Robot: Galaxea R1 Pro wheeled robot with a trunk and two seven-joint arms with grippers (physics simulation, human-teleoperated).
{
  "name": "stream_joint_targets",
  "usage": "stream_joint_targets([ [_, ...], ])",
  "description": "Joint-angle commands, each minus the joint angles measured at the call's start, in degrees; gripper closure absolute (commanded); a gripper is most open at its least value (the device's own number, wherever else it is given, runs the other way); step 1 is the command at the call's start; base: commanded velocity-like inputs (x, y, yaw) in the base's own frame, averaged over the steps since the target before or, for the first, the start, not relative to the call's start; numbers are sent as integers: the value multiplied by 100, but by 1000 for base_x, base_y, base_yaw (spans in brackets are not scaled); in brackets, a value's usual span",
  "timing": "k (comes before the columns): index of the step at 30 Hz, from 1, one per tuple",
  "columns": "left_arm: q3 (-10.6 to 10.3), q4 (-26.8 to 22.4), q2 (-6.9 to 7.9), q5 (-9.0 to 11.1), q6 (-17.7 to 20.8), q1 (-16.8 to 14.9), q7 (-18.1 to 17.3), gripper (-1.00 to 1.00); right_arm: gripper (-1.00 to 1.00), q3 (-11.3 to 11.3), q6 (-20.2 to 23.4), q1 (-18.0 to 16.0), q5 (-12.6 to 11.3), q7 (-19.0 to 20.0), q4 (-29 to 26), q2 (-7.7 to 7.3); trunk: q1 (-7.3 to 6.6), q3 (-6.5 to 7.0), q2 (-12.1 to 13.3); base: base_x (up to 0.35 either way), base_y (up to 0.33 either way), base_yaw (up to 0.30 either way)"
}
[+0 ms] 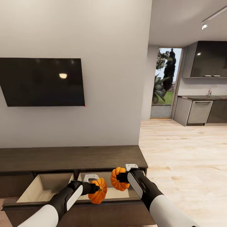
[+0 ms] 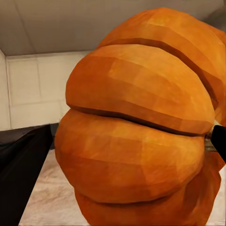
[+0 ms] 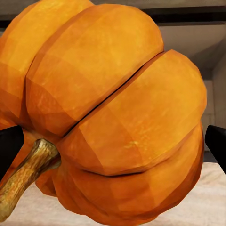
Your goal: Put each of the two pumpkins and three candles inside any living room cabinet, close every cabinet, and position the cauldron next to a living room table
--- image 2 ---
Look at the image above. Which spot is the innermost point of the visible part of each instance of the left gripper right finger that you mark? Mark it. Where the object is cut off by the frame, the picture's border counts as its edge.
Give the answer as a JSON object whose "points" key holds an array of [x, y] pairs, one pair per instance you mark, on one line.
{"points": [[218, 139]]}

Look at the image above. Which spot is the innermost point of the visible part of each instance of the cabinet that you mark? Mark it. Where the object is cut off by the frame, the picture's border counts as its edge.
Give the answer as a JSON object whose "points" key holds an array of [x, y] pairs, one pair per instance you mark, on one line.
{"points": [[42, 41]]}

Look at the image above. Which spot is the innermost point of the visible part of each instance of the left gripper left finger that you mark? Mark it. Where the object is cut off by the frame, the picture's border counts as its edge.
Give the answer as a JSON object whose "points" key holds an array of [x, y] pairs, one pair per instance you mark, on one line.
{"points": [[20, 165]]}

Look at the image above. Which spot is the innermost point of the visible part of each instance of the pumpkin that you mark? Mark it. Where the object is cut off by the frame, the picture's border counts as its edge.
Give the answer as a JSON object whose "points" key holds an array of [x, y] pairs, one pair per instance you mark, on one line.
{"points": [[136, 142]]}

